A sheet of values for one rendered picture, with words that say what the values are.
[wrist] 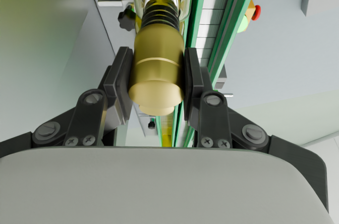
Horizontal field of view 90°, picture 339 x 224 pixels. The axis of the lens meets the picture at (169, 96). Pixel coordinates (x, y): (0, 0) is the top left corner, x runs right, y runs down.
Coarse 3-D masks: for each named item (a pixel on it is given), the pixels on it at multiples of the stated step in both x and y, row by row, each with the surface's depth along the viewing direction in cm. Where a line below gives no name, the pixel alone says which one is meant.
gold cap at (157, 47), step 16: (144, 32) 11; (160, 32) 10; (176, 32) 11; (144, 48) 10; (160, 48) 10; (176, 48) 10; (144, 64) 9; (160, 64) 9; (176, 64) 10; (144, 80) 9; (160, 80) 9; (176, 80) 9; (144, 96) 10; (160, 96) 10; (176, 96) 10
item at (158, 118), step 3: (156, 117) 66; (159, 117) 80; (156, 120) 69; (159, 120) 83; (156, 123) 72; (159, 123) 78; (159, 126) 79; (159, 129) 79; (159, 132) 82; (159, 135) 86; (159, 138) 90; (159, 141) 95
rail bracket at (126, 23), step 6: (102, 0) 28; (108, 0) 28; (114, 0) 28; (120, 0) 28; (126, 0) 27; (132, 0) 27; (102, 6) 28; (108, 6) 28; (114, 6) 28; (120, 6) 28; (126, 6) 27; (132, 6) 27; (120, 12) 26; (126, 12) 25; (132, 12) 26; (120, 18) 25; (126, 18) 25; (132, 18) 25; (120, 24) 26; (126, 24) 26; (132, 24) 26
